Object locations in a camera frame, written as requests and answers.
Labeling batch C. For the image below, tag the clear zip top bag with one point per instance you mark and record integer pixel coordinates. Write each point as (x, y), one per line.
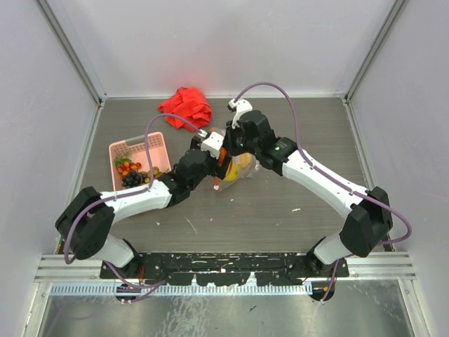
(220, 185)

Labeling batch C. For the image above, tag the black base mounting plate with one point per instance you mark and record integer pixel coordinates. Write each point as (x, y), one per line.
(226, 269)

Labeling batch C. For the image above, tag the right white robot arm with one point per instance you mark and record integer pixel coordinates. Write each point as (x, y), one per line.
(367, 219)

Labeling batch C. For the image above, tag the dark purple grape bunch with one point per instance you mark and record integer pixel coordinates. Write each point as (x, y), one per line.
(133, 179)

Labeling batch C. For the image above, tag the orange persimmon with leaf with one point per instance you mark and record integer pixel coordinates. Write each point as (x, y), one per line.
(223, 160)

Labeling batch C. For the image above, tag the orange fruit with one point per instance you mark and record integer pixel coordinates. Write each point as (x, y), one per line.
(246, 161)

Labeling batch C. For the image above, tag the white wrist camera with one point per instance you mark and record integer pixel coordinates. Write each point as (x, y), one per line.
(211, 142)
(239, 108)

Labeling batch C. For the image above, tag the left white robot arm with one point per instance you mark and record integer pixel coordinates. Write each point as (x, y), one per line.
(86, 222)

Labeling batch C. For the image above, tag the pink perforated plastic basket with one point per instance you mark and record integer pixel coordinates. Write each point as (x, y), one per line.
(135, 150)

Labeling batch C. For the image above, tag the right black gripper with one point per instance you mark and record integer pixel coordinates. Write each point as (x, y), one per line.
(229, 135)

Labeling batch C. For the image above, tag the yellow pear fruit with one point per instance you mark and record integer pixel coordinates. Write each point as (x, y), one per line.
(233, 173)

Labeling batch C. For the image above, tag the grey slotted cable duct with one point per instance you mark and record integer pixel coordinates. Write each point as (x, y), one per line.
(115, 289)

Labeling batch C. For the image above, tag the bunch of brown longans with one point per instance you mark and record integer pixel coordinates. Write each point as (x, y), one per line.
(152, 174)

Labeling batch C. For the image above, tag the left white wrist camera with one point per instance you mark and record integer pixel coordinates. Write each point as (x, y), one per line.
(211, 142)

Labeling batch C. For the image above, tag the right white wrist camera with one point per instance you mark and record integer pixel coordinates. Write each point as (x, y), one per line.
(239, 108)

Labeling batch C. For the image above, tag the crumpled red cloth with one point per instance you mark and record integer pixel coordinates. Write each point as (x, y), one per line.
(188, 105)

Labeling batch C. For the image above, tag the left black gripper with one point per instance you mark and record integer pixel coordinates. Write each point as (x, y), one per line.
(216, 170)

